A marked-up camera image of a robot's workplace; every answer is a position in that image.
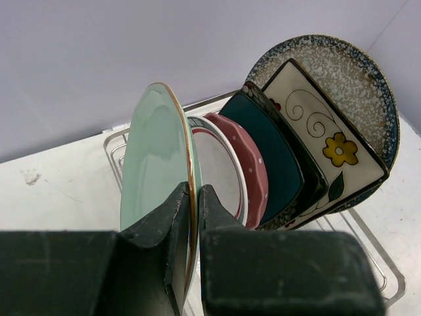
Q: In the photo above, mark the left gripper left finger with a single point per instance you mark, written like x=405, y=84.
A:
x=139, y=271

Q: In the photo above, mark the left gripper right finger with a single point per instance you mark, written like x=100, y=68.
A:
x=306, y=272

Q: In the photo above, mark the teal square plate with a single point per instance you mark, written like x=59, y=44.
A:
x=285, y=179

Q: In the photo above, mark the pink dotted plate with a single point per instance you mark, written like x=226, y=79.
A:
x=252, y=165

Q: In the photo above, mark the black floral square plate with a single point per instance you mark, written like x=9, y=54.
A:
x=315, y=184

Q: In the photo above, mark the white plate green rim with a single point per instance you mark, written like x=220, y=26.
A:
x=220, y=167

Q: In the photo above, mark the mint green flower plate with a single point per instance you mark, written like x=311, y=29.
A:
x=160, y=154

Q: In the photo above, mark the cream floral square plate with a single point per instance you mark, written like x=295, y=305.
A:
x=350, y=164

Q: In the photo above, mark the speckled round plate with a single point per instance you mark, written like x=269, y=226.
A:
x=351, y=79

